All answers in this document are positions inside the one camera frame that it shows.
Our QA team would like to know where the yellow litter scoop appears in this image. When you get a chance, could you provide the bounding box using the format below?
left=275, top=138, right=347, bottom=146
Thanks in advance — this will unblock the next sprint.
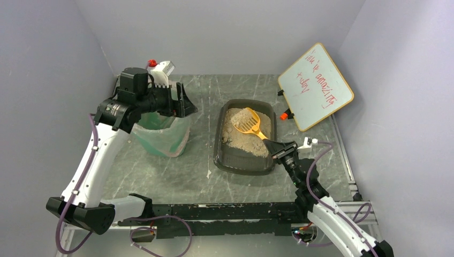
left=230, top=108, right=268, bottom=140

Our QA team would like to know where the green trash bin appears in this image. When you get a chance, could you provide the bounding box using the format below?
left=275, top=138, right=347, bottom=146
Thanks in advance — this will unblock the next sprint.
left=132, top=112, right=192, bottom=157

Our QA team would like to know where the dark grey litter tray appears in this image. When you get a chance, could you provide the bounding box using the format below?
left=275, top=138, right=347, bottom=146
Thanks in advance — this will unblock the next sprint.
left=213, top=99, right=277, bottom=176

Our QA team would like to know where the clear plastic bin liner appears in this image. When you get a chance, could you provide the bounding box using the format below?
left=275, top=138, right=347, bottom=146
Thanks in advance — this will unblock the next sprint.
left=132, top=82, right=191, bottom=157

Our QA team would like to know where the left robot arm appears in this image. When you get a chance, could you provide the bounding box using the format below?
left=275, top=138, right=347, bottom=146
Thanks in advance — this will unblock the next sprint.
left=46, top=67, right=197, bottom=235

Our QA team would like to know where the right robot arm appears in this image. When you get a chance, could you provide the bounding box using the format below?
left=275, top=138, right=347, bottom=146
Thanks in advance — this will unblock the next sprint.
left=263, top=139, right=394, bottom=256

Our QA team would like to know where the beige cat litter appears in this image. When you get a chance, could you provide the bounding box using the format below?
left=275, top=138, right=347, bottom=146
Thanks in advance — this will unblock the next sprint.
left=222, top=108, right=269, bottom=157

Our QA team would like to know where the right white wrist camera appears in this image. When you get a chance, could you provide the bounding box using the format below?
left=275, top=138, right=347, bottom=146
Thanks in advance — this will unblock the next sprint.
left=297, top=137, right=318, bottom=153

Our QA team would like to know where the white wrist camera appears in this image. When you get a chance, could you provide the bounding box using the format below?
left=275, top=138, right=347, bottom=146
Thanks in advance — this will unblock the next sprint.
left=297, top=137, right=318, bottom=153
left=146, top=59, right=175, bottom=88

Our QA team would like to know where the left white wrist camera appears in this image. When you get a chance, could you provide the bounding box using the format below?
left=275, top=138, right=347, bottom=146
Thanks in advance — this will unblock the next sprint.
left=146, top=59, right=175, bottom=88

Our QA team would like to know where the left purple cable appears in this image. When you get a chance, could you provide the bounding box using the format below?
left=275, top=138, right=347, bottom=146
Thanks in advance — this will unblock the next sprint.
left=54, top=113, right=100, bottom=255

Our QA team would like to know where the small whiteboard wooden frame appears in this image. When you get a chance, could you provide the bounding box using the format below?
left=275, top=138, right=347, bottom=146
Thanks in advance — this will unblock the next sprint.
left=277, top=43, right=354, bottom=132

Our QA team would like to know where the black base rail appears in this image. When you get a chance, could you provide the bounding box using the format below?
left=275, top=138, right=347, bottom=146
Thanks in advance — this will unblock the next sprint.
left=118, top=202, right=309, bottom=239

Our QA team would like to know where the aluminium frame rail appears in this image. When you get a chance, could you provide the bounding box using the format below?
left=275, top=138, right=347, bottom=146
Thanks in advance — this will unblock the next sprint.
left=329, top=115, right=383, bottom=241

